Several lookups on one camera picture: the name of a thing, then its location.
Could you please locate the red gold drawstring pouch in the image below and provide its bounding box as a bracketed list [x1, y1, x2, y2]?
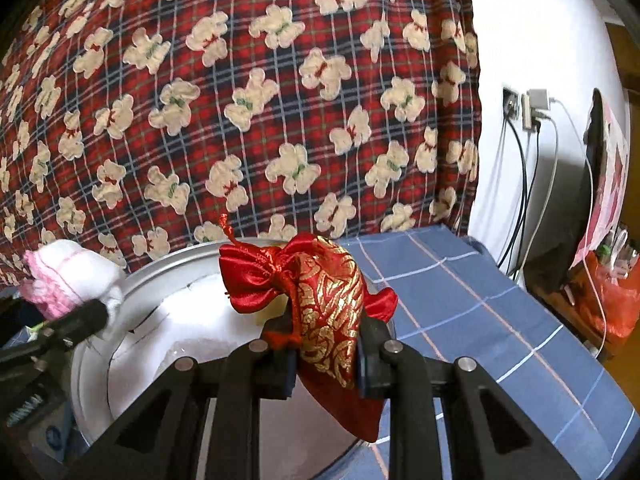
[218, 213, 398, 443]

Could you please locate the blue checked bed sheet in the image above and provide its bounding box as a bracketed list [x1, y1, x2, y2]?
[340, 224, 637, 480]

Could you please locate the dark upright panel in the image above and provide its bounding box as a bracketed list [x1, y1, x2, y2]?
[524, 87, 610, 303]

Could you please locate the orange plastic bag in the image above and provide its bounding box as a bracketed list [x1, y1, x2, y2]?
[580, 249, 640, 342]

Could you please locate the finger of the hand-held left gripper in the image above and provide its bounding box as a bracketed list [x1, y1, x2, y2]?
[35, 299, 109, 347]

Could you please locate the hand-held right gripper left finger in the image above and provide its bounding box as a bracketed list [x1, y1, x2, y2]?
[65, 312, 302, 480]

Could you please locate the red plaid bear blanket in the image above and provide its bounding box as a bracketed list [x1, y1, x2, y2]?
[0, 0, 484, 288]

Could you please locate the silver metal basin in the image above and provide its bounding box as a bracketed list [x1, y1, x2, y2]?
[70, 237, 401, 480]

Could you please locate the black cable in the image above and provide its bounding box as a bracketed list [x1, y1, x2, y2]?
[497, 112, 530, 277]

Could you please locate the wall socket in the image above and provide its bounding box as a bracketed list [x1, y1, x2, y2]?
[502, 85, 521, 121]

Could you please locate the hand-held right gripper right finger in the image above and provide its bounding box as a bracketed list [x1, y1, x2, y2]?
[356, 314, 587, 480]

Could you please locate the white pink sock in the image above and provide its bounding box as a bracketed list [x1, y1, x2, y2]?
[19, 239, 126, 322]

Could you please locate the pink white cloth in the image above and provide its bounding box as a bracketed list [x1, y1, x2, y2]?
[572, 94, 632, 267]

